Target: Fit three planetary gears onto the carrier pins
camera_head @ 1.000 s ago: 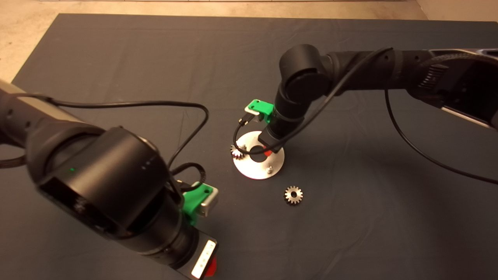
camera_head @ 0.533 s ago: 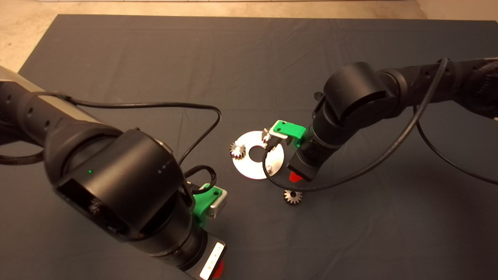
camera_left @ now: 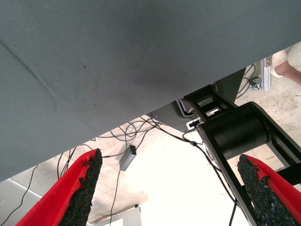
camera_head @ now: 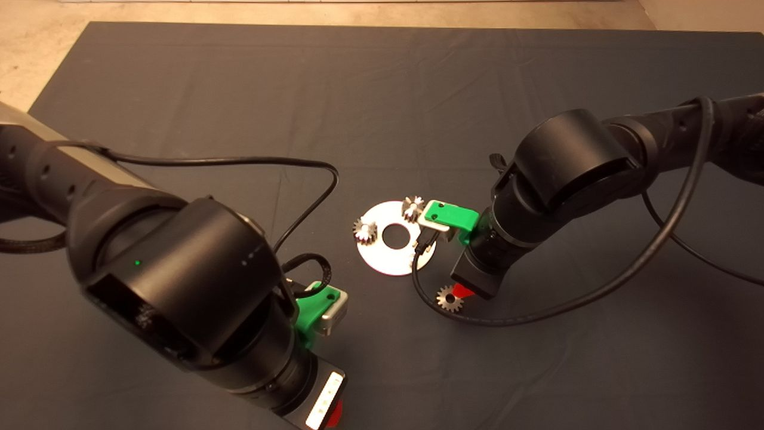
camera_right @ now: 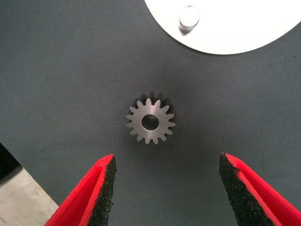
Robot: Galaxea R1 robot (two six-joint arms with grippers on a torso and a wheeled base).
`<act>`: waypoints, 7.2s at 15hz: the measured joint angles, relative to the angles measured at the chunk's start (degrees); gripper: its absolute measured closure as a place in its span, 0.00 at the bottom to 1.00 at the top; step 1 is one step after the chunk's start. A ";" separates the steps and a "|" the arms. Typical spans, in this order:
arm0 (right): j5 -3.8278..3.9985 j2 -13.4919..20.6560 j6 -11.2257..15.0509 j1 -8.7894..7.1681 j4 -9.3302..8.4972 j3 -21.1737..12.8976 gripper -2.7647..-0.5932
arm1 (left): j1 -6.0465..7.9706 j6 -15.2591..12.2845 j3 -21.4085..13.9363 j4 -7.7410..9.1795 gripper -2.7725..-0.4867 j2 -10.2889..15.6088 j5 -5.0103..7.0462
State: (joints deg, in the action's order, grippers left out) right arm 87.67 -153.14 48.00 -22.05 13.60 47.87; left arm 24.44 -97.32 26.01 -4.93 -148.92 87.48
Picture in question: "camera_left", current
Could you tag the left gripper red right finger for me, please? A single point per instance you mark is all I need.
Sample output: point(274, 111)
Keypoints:
point(270, 195)

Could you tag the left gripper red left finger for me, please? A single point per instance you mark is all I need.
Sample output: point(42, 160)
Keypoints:
point(54, 200)

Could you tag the pale grey box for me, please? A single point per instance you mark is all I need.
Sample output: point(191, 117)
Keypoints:
point(9, 195)

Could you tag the aluminium profile leg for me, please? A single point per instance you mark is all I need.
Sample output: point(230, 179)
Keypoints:
point(266, 75)

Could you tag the bare person leg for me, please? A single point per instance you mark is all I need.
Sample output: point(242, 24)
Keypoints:
point(291, 73)

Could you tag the white shoe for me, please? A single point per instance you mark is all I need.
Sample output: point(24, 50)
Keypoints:
point(279, 58)

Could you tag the dark grey table cloth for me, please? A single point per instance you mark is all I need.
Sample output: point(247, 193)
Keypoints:
point(94, 58)

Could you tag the black cylinder robot frame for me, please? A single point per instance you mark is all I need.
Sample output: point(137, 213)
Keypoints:
point(235, 131)

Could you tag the grey metal table bracket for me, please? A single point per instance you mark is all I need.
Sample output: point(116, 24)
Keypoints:
point(127, 161)

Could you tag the grey metal foot bracket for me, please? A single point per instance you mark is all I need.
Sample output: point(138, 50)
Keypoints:
point(255, 84)

